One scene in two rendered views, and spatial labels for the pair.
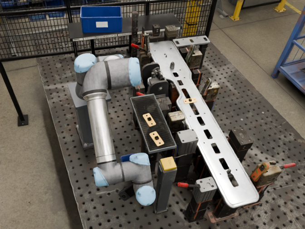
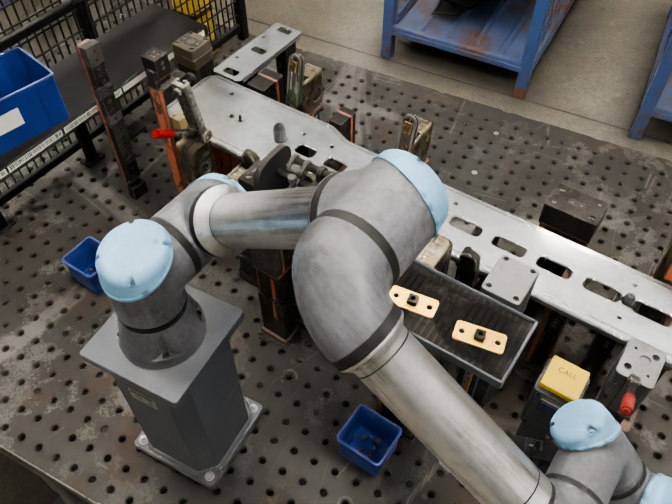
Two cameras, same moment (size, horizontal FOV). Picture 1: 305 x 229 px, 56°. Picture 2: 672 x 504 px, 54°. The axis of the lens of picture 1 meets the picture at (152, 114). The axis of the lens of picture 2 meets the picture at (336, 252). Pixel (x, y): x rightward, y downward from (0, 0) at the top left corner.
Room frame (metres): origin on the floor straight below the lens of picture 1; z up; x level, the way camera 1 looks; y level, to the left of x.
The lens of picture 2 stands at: (0.51, 0.48, 2.08)
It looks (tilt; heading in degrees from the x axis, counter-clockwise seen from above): 51 degrees down; 326
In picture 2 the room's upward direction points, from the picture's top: 1 degrees counter-clockwise
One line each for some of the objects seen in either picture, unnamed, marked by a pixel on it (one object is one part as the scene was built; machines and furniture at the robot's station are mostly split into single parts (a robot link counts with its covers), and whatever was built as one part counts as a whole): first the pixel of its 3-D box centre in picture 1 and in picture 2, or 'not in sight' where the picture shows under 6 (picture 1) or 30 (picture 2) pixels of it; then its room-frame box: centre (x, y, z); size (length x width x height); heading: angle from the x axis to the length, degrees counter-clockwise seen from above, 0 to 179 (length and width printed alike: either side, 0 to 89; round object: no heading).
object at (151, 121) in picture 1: (149, 119); (412, 300); (0.97, 0.01, 1.17); 0.08 x 0.04 x 0.01; 30
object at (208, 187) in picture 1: (199, 201); (609, 408); (0.69, -0.29, 0.88); 0.11 x 0.10 x 0.36; 111
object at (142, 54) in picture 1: (144, 73); (205, 193); (1.67, 0.09, 0.88); 0.07 x 0.06 x 0.35; 111
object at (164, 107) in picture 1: (161, 128); not in sight; (1.13, -0.06, 0.90); 0.05 x 0.05 x 0.40; 21
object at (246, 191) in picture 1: (192, 103); (407, 197); (1.28, -0.24, 1.00); 1.38 x 0.22 x 0.02; 21
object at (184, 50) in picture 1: (183, 64); (268, 119); (1.87, -0.21, 0.84); 0.11 x 0.10 x 0.28; 111
